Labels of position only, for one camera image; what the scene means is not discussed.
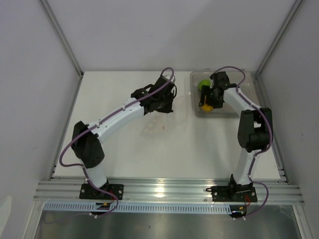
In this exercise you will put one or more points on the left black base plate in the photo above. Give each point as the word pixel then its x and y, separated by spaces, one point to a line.
pixel 87 192

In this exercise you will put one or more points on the aluminium mounting rail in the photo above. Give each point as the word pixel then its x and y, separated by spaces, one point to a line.
pixel 161 190

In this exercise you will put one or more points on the round green lime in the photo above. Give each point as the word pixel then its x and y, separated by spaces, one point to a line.
pixel 205 82

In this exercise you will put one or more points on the orange fruit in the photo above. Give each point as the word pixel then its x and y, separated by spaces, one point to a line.
pixel 207 108

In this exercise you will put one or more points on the left aluminium frame post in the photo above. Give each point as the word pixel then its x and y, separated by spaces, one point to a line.
pixel 52 19

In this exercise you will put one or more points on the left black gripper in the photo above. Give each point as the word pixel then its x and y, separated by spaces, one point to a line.
pixel 168 109

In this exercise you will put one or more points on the slotted white cable duct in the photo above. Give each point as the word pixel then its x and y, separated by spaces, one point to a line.
pixel 206 208

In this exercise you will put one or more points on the clear zip top bag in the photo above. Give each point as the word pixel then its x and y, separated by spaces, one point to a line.
pixel 161 123

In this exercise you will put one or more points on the aluminium frame post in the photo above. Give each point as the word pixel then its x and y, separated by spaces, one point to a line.
pixel 52 19
pixel 292 14

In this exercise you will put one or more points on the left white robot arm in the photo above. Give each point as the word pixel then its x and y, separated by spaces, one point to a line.
pixel 89 138

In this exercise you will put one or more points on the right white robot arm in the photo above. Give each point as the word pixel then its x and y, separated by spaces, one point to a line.
pixel 255 131

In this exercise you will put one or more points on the right aluminium frame post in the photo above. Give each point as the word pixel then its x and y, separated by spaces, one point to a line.
pixel 292 14

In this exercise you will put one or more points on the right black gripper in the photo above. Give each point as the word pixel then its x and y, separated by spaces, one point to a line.
pixel 205 91

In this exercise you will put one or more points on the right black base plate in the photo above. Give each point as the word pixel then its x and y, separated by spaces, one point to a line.
pixel 233 194

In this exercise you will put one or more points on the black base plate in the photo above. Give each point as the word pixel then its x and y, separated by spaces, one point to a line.
pixel 87 192
pixel 233 194

